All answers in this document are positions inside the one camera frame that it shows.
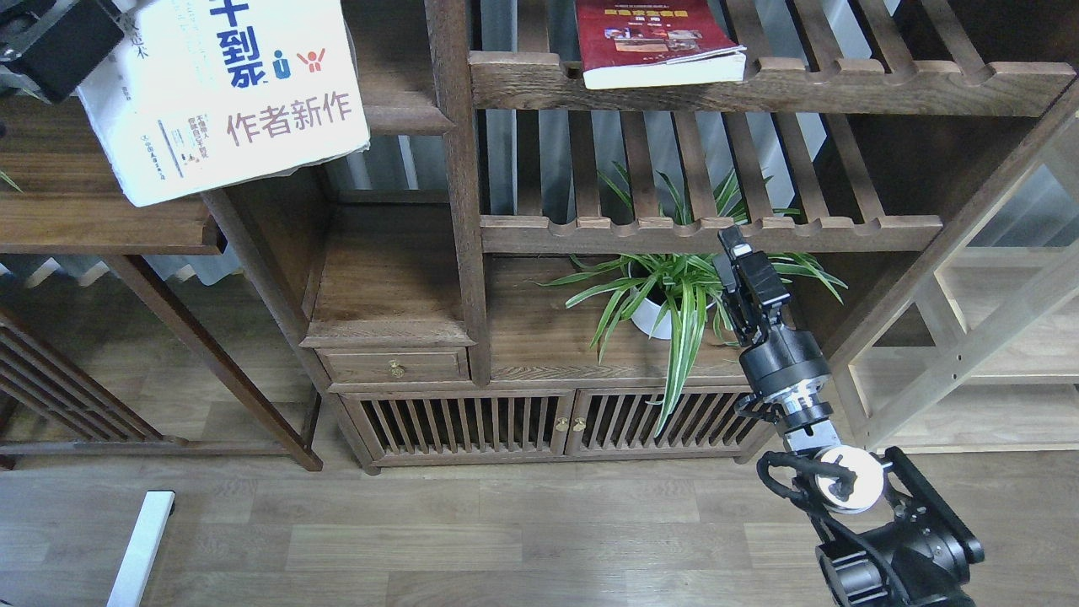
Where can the red book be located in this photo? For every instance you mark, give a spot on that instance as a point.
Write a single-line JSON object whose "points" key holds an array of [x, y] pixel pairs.
{"points": [[636, 44]]}

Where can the dark wooden bookshelf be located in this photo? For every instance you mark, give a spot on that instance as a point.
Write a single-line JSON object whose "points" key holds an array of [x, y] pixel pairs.
{"points": [[869, 133]]}

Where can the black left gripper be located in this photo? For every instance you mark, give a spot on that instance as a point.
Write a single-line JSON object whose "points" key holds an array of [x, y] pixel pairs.
{"points": [[49, 47]]}

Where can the brass drawer knob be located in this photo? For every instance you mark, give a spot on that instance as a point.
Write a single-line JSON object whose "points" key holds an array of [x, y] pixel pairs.
{"points": [[396, 369]]}

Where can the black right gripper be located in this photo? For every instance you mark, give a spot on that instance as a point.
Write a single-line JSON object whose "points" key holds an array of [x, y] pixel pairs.
{"points": [[783, 366]]}

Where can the green leaves at left edge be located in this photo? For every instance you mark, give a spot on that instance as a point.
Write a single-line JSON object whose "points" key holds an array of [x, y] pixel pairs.
{"points": [[7, 180]]}

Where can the light wooden rack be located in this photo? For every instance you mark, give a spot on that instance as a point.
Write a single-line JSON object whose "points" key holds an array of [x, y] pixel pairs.
{"points": [[998, 369]]}

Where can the green spider plant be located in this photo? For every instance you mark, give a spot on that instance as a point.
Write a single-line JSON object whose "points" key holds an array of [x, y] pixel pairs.
{"points": [[690, 279]]}

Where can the white plant pot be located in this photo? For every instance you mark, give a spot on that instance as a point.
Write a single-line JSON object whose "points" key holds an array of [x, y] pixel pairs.
{"points": [[650, 319]]}

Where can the white book with blue text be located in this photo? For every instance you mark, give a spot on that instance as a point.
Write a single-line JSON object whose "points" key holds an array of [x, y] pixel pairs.
{"points": [[205, 94]]}

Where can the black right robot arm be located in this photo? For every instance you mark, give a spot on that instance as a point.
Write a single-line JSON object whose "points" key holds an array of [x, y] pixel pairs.
{"points": [[887, 538]]}

